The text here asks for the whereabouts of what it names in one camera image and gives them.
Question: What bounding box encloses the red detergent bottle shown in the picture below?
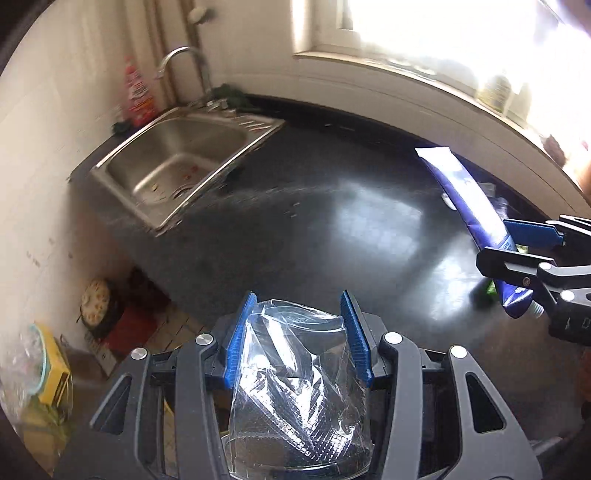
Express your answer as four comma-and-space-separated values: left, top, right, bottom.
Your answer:
121, 58, 155, 130

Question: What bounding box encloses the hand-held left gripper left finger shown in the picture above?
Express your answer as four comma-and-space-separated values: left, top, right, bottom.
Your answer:
53, 291, 259, 480

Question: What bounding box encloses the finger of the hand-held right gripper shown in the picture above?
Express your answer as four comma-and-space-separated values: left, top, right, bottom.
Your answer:
475, 247, 591, 320
502, 213, 591, 248

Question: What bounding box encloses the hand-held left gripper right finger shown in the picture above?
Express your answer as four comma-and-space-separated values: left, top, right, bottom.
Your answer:
339, 290, 543, 480

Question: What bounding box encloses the crumpled paper wrapper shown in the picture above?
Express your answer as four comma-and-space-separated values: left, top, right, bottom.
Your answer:
478, 182, 509, 217

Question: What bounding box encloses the brown jar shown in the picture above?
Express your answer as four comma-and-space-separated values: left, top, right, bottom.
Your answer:
576, 157, 591, 204

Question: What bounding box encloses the white-labelled bottle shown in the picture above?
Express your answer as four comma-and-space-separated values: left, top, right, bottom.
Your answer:
478, 74, 513, 112

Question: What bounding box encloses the blue squeeze tube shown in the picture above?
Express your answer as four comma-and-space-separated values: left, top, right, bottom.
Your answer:
414, 147, 546, 320

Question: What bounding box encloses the clear plastic bag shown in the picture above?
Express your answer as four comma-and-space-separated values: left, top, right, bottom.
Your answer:
0, 323, 48, 418

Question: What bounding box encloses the dark green cloth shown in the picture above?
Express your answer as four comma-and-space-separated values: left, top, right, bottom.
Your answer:
215, 83, 252, 112

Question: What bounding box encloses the clear plastic cup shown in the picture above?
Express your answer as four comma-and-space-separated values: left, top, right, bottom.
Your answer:
228, 299, 374, 480

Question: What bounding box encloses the window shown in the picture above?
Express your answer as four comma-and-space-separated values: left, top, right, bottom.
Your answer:
291, 0, 591, 139

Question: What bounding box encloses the stainless steel sink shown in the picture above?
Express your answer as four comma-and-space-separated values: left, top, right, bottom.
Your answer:
91, 105, 287, 236

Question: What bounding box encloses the yellow cardboard box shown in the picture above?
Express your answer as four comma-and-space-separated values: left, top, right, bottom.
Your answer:
33, 323, 75, 408

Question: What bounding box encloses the brown scouring ball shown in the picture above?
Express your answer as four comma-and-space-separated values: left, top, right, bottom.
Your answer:
544, 134, 570, 163

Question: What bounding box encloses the chrome faucet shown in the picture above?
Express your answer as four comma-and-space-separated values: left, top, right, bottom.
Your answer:
157, 46, 227, 112

